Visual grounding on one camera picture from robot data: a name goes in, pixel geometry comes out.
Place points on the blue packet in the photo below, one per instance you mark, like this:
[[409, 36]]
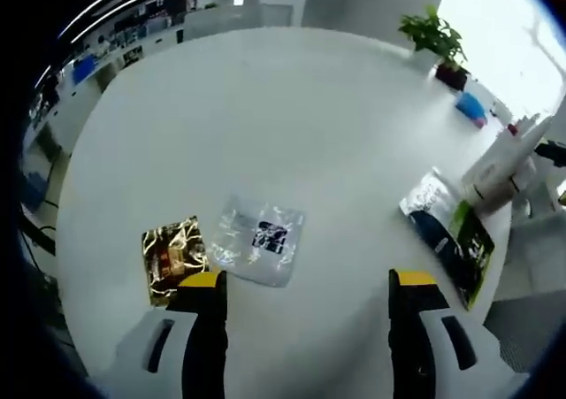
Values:
[[471, 107]]

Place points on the clear skincare sachet dark print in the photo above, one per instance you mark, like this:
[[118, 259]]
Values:
[[256, 240]]

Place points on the green potted plant white pot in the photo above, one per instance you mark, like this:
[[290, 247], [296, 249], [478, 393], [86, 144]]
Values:
[[435, 34]]

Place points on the dark green skincare packet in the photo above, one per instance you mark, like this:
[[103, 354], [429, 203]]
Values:
[[455, 240]]

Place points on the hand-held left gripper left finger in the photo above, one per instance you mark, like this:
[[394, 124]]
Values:
[[199, 341]]

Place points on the blue storage box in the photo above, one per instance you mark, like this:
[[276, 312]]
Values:
[[85, 69]]

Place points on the small white spray bottle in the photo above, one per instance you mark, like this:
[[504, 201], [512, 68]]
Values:
[[522, 182]]

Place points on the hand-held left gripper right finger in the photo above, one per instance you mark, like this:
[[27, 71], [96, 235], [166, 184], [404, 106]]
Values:
[[411, 337]]

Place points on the dark red plant pot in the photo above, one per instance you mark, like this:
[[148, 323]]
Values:
[[453, 77]]

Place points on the white skincare tube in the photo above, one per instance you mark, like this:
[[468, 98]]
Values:
[[504, 160]]

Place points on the gold foil skincare sachet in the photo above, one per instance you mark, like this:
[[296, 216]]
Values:
[[172, 257]]

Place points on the grey mesh office chair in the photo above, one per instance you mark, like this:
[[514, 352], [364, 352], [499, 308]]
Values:
[[522, 341]]

